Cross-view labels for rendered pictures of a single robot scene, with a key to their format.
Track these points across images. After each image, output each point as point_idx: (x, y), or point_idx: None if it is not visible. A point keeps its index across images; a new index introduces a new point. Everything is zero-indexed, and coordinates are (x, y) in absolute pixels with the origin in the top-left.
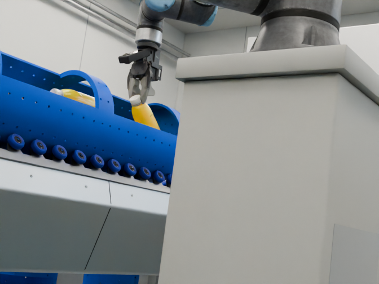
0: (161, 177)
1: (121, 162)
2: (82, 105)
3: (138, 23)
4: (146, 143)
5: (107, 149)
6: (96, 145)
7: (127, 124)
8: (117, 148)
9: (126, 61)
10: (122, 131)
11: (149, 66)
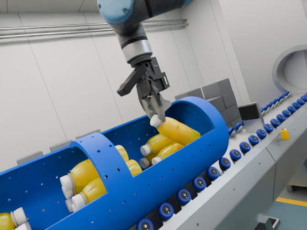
0: (215, 175)
1: (171, 195)
2: (82, 212)
3: (119, 44)
4: (187, 165)
5: (148, 208)
6: (133, 219)
7: (156, 172)
8: (159, 198)
9: (125, 94)
10: (153, 184)
11: (151, 81)
